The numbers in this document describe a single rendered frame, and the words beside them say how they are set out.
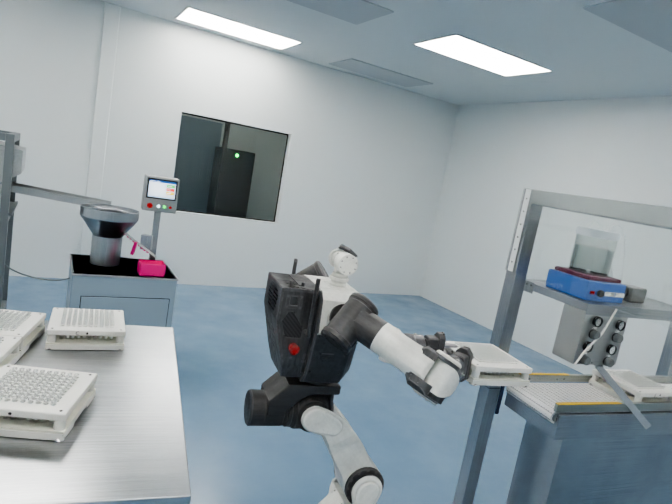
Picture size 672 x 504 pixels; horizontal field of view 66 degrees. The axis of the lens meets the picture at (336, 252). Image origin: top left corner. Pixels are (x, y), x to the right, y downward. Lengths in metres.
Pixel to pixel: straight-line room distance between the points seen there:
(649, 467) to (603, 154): 4.03
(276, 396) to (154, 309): 2.02
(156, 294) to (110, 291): 0.28
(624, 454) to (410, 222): 5.52
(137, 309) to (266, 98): 3.65
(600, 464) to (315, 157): 5.14
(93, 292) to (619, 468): 2.95
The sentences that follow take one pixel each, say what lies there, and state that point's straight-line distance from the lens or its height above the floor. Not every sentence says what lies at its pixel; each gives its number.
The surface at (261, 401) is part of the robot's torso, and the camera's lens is 1.70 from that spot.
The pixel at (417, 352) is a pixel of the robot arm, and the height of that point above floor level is 1.20.
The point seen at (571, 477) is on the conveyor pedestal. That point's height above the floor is 0.58.
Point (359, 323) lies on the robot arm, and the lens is 1.41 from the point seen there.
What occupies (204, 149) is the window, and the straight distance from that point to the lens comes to 6.36.
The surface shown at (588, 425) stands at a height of 0.83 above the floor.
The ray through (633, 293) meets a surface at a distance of 1.85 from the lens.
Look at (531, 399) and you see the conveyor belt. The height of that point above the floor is 0.88.
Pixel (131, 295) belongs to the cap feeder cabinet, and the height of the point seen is 0.64.
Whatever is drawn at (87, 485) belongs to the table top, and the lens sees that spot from 1.32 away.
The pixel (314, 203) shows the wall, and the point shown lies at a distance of 6.80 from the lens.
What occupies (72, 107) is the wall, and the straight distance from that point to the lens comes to 6.08.
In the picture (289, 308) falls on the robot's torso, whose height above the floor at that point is 1.21.
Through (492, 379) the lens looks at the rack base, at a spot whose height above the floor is 1.02.
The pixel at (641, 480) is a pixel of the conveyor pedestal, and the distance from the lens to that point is 2.84.
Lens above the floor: 1.62
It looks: 9 degrees down
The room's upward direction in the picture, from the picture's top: 10 degrees clockwise
